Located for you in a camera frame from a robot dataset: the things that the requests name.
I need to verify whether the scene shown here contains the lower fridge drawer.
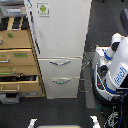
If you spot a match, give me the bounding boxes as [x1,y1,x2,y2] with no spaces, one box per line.
[43,78,79,99]

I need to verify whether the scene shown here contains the upper fridge drawer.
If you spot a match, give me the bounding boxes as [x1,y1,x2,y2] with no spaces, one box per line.
[39,58,82,79]

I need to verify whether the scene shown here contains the fridge drawer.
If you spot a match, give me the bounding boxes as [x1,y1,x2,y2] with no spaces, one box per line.
[43,78,79,99]
[39,58,82,79]

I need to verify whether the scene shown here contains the green android sticker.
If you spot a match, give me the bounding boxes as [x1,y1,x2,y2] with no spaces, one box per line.
[37,3,49,17]

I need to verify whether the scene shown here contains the wooden drawer cabinet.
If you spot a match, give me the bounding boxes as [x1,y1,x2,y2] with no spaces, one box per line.
[0,17,45,97]

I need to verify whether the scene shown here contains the grey box on shelf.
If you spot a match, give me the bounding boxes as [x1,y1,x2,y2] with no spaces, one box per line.
[0,5,26,17]

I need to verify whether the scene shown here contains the white Fetch robot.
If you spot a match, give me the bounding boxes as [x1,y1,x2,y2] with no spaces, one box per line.
[92,33,128,103]

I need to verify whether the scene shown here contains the white refrigerator body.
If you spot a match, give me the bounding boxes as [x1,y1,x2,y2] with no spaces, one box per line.
[24,0,92,99]

